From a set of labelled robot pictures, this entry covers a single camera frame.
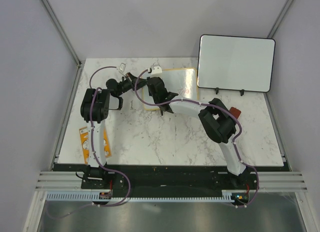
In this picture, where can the orange card package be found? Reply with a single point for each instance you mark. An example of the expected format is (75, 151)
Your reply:
(84, 136)

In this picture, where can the red small box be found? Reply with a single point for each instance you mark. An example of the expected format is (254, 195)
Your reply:
(235, 112)

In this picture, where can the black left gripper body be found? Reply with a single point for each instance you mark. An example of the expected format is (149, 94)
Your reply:
(126, 86)

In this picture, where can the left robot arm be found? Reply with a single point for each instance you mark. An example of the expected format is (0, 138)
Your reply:
(94, 110)

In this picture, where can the yellow framed whiteboard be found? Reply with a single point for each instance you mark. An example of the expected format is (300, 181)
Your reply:
(182, 81)

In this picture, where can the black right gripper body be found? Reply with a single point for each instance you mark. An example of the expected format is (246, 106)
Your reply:
(155, 100)

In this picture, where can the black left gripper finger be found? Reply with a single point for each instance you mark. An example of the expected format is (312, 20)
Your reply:
(135, 81)
(139, 85)

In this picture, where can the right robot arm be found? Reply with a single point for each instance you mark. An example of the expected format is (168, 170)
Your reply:
(218, 122)

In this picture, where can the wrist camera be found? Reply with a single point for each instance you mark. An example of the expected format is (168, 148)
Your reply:
(155, 70)
(122, 68)

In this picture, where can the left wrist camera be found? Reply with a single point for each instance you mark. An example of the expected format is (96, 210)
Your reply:
(122, 68)

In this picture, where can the white cable duct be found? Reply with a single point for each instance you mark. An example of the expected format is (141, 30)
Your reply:
(96, 196)

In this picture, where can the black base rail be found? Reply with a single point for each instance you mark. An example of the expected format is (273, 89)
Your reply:
(172, 181)

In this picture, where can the black framed whiteboard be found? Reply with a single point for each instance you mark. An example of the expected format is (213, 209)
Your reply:
(235, 63)

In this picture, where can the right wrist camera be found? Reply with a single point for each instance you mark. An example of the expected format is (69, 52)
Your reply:
(155, 70)

